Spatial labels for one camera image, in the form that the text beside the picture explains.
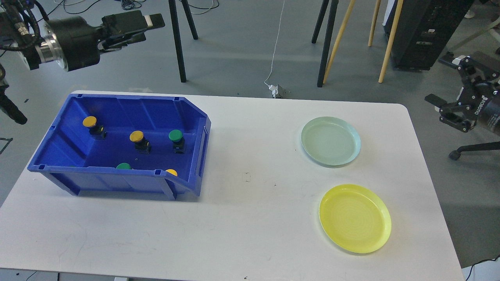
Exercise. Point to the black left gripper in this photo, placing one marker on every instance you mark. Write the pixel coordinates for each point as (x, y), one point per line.
(74, 44)

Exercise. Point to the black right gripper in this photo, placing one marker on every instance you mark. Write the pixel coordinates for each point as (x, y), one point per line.
(476, 70)

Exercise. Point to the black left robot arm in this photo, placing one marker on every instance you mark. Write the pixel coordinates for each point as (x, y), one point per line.
(22, 30)

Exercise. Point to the light green plate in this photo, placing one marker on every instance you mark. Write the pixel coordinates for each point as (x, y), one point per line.
(330, 141)

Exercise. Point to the yellow plate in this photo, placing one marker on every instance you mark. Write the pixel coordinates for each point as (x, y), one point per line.
(355, 218)

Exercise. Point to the black tripod left legs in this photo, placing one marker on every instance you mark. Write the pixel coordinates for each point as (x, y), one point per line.
(176, 33)

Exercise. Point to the black tripod legs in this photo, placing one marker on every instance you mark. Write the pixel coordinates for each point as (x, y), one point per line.
(333, 5)
(176, 33)

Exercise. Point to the black chair base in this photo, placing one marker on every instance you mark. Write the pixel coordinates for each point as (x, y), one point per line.
(490, 146)

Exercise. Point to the black computer tower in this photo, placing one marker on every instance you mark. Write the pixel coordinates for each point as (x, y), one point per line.
(424, 29)

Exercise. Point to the blue plastic storage bin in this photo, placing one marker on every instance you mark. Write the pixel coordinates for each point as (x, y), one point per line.
(77, 163)

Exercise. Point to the black tripod right legs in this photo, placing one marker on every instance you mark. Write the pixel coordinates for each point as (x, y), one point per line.
(333, 5)

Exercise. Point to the white power adapter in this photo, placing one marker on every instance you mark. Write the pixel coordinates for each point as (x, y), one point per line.
(276, 91)

